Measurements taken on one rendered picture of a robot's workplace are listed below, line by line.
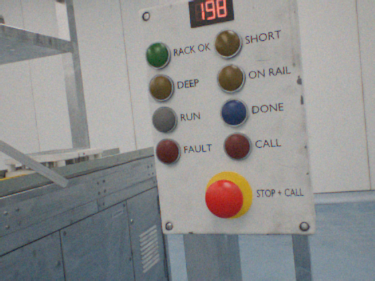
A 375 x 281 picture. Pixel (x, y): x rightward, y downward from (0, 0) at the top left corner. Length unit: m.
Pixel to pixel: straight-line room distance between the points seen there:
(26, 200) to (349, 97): 3.50
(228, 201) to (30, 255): 0.97
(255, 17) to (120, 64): 4.13
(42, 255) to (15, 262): 0.11
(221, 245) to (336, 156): 3.76
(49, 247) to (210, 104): 1.02
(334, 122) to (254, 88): 3.81
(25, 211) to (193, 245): 0.75
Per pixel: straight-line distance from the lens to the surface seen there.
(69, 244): 1.46
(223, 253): 0.53
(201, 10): 0.45
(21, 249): 1.29
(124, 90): 4.49
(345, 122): 4.24
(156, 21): 0.47
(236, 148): 0.42
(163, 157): 0.45
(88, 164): 1.45
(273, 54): 0.42
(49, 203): 1.29
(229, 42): 0.43
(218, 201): 0.41
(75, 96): 1.94
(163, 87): 0.44
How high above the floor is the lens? 0.95
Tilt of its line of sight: 3 degrees down
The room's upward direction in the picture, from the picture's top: 6 degrees counter-clockwise
